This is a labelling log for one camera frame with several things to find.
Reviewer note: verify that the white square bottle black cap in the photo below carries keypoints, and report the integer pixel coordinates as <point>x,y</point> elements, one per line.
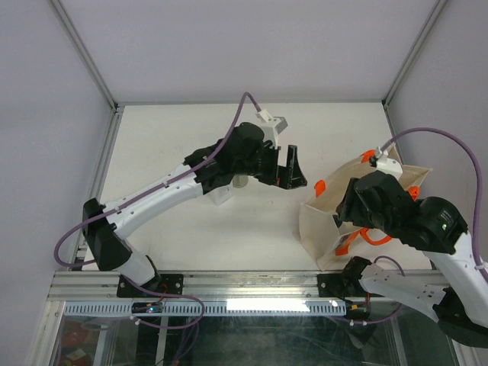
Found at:
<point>220,195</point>

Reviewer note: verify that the aluminium mounting rail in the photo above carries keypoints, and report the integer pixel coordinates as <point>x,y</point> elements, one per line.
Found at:
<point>206,285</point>

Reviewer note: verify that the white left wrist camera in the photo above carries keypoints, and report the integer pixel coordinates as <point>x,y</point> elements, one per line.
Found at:
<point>271,127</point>

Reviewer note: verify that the green bottle cream cap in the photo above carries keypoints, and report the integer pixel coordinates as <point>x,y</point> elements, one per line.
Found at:
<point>240,181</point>

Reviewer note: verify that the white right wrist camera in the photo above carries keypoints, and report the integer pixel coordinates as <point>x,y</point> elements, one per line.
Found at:
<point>382,162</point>

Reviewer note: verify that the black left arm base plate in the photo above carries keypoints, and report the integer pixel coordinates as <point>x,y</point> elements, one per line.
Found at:
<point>165,283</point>

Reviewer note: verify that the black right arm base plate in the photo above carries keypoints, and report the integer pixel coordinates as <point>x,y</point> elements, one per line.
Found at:
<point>334,285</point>

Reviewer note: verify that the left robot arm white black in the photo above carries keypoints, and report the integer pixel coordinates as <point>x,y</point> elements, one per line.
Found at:
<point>244,151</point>

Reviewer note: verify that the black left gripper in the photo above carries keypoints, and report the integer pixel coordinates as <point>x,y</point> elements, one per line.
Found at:
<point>288,178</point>

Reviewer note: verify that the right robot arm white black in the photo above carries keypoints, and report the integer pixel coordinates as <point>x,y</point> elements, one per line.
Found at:
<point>434,227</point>

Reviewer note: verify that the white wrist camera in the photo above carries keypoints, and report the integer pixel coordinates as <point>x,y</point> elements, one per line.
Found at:
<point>271,127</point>
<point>382,162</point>

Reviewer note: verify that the beige canvas bag orange handles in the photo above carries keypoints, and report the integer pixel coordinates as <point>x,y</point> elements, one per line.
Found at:
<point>332,244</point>

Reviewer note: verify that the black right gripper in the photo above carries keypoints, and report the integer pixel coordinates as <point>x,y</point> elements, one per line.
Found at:
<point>347,210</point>

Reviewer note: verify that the small electronics board with leds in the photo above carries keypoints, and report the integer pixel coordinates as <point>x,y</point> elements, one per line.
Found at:
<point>147,307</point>

